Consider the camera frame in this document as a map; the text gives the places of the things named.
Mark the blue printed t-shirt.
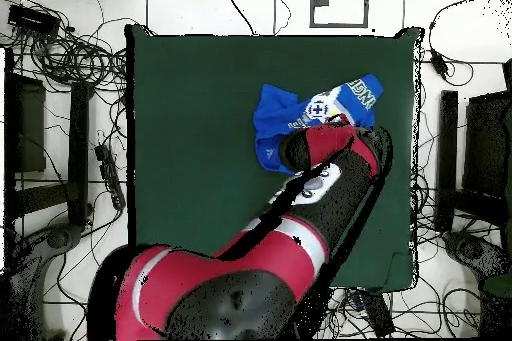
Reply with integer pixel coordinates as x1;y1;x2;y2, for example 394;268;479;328
252;72;384;176

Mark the black power adapter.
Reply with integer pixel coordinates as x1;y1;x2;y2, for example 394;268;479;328
429;48;449;78

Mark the dark green table cloth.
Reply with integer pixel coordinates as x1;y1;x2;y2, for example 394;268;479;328
123;23;424;294

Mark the black floor stand base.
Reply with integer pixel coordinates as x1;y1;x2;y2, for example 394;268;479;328
0;222;83;340
441;230;512;280

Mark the black power strip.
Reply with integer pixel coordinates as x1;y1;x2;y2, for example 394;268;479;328
351;290;397;338
94;143;127;211

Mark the black electronics box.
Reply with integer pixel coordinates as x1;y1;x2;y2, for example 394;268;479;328
7;3;62;36

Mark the black metal frame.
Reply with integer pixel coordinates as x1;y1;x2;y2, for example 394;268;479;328
433;58;512;234
3;47;95;230

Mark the grey square floor frame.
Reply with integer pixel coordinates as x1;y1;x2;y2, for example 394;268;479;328
309;0;370;29

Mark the black floor cable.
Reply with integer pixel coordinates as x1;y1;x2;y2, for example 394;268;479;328
215;0;257;36
272;0;293;36

